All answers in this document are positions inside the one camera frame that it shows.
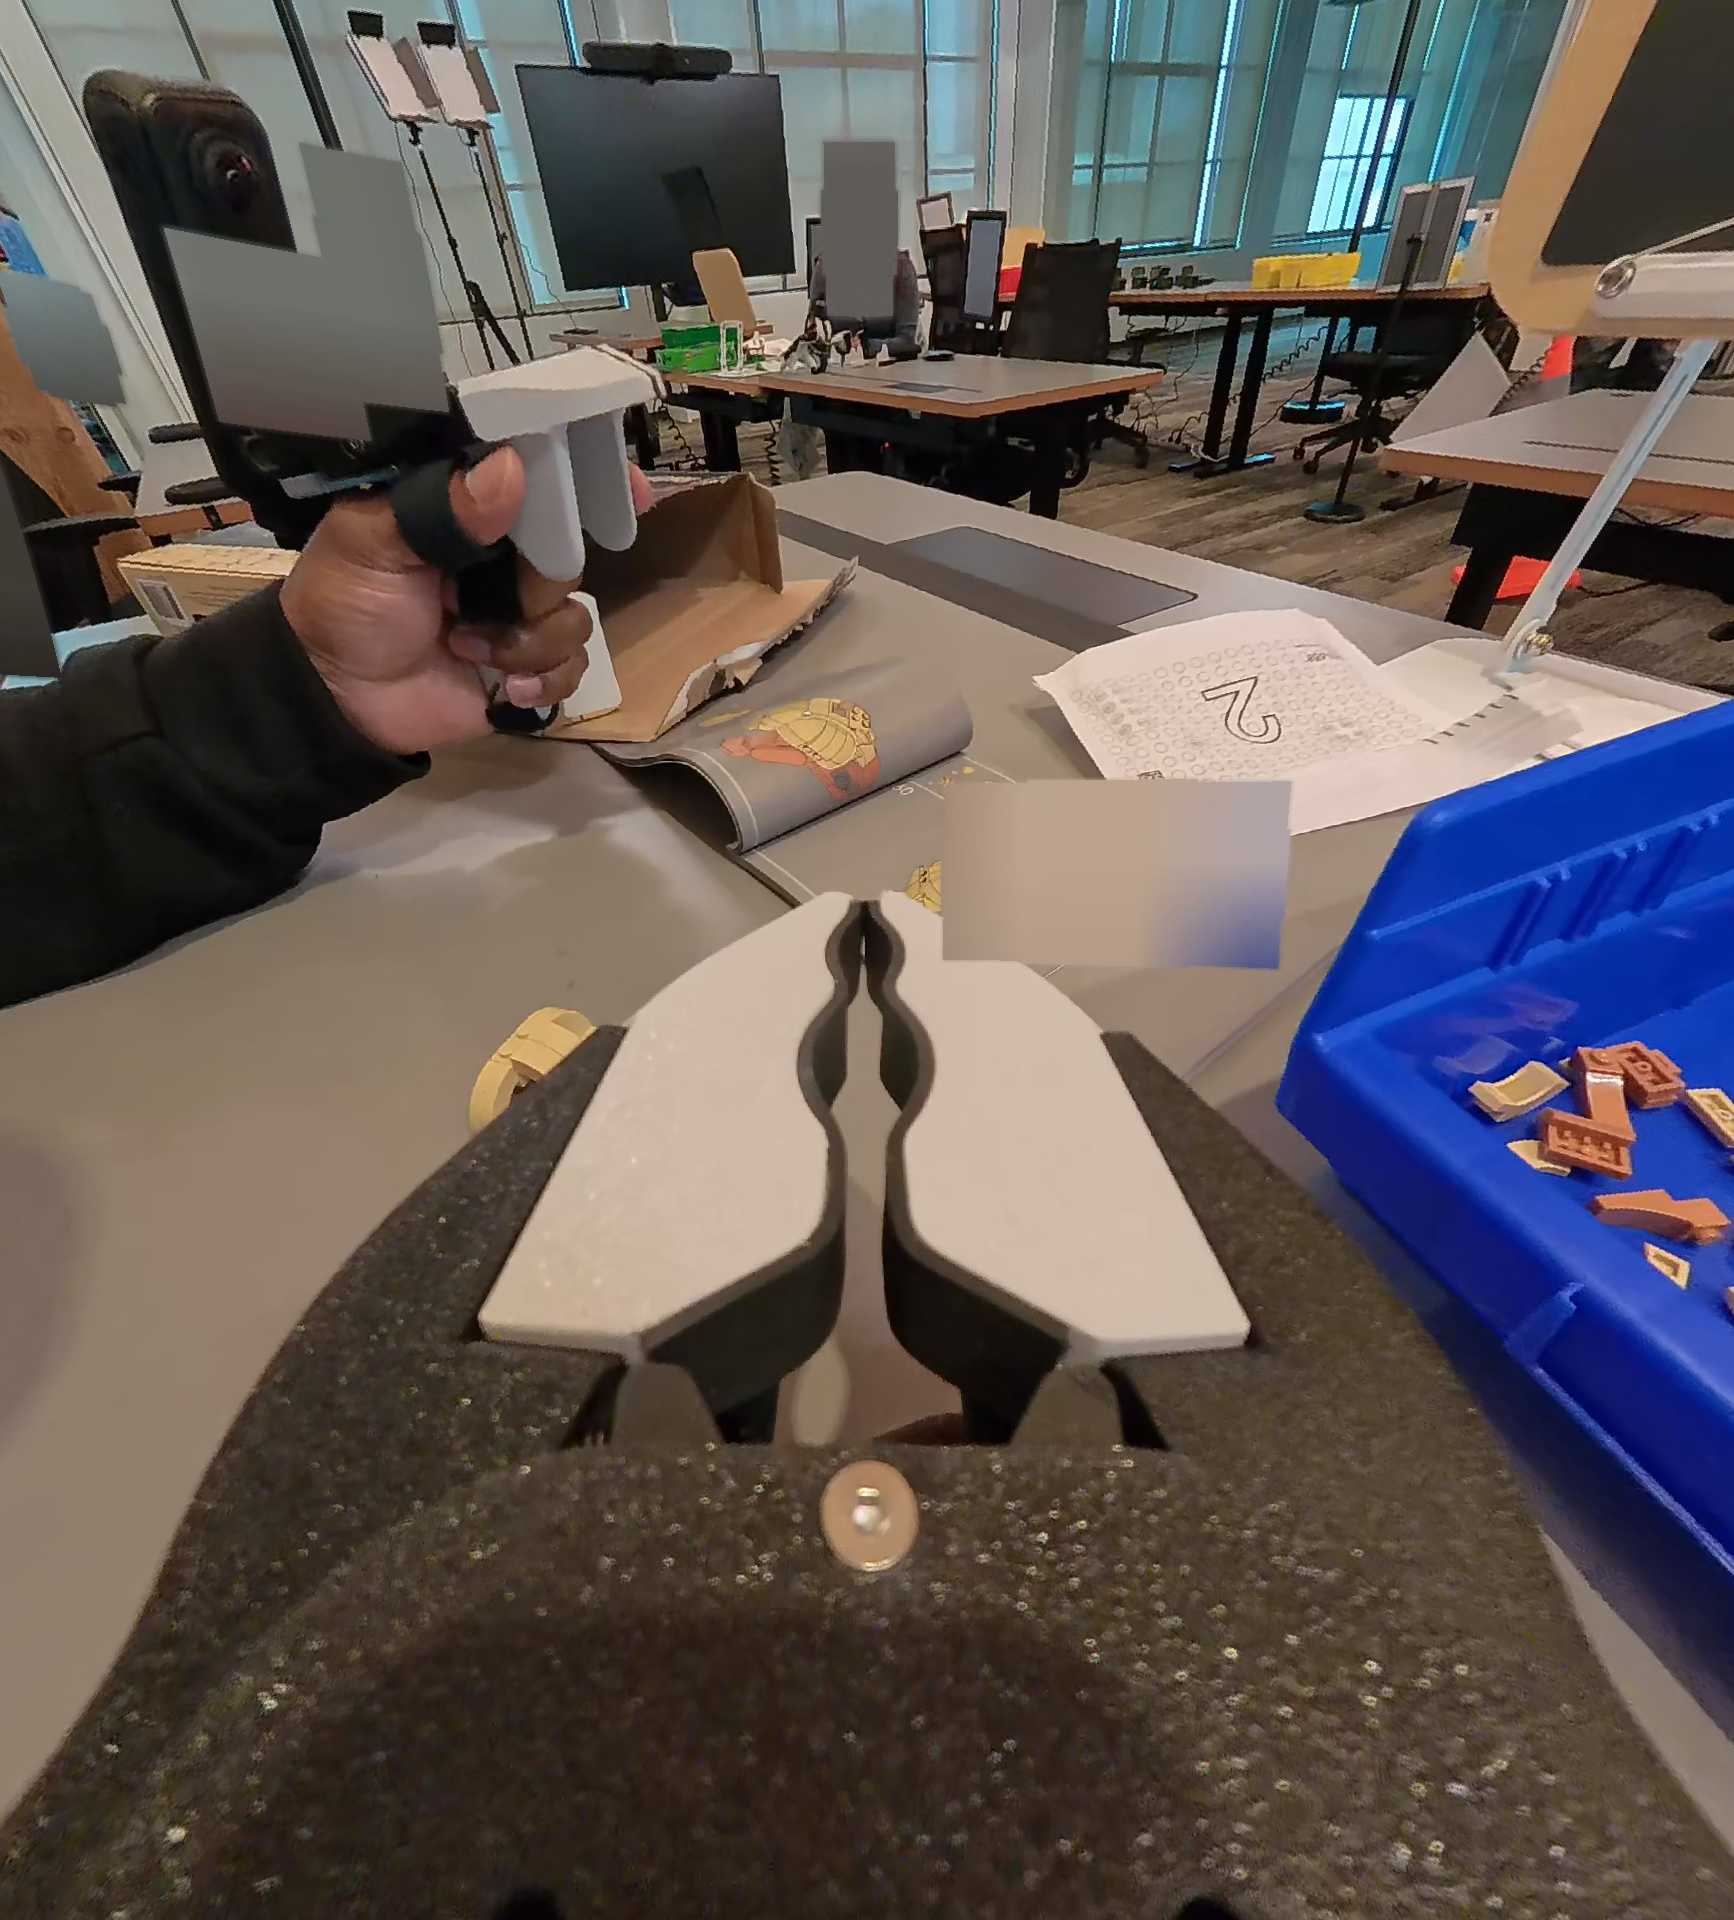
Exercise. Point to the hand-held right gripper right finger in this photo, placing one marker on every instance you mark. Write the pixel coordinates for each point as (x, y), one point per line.
(1058, 1187)

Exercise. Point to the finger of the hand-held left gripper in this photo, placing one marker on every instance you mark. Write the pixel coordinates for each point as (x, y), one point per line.
(550, 492)
(616, 478)

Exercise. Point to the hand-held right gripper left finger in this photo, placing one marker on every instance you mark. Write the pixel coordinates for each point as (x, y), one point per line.
(671, 1187)

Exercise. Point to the tan brick assembly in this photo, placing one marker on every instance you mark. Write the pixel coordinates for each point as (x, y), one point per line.
(530, 1076)

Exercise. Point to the grey building instruction booklet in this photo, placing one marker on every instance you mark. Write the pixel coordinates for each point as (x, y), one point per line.
(807, 750)

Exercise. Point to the blue plastic bin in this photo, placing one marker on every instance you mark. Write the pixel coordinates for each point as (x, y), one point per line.
(1556, 900)

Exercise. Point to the person's left forearm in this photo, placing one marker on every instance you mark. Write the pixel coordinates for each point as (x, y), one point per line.
(85, 811)

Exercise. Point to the wood edged grey desk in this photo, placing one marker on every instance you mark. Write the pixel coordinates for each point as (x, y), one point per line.
(957, 392)
(1556, 449)

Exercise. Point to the person's left hand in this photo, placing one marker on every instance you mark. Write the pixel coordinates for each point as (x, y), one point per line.
(369, 629)

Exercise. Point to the torn open cardboard box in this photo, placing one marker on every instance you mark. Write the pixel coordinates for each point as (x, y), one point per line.
(706, 603)

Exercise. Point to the green box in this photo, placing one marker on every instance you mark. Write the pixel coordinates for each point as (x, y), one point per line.
(693, 348)

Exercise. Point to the tan office chair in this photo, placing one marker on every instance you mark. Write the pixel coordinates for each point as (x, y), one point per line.
(726, 286)

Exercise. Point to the light panel on tripod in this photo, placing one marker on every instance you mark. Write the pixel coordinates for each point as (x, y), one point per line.
(385, 75)
(455, 75)

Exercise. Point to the large black screen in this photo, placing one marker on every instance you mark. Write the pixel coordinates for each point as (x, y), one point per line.
(657, 181)

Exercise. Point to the tan box with label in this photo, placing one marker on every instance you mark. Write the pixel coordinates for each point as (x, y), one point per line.
(210, 578)

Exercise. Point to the black webcam bar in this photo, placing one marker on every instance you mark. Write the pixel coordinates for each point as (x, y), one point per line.
(657, 59)

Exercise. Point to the white printed paper sheet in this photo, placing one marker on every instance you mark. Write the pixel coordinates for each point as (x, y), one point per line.
(1103, 707)

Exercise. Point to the pile of toy bricks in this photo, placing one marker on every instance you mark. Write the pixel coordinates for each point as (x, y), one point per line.
(1596, 1143)

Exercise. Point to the yellow storage bin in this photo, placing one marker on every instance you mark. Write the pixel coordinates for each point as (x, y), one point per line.
(1302, 272)

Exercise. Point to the orange traffic cone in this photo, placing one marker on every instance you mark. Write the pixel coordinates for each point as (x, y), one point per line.
(1556, 357)
(1506, 578)

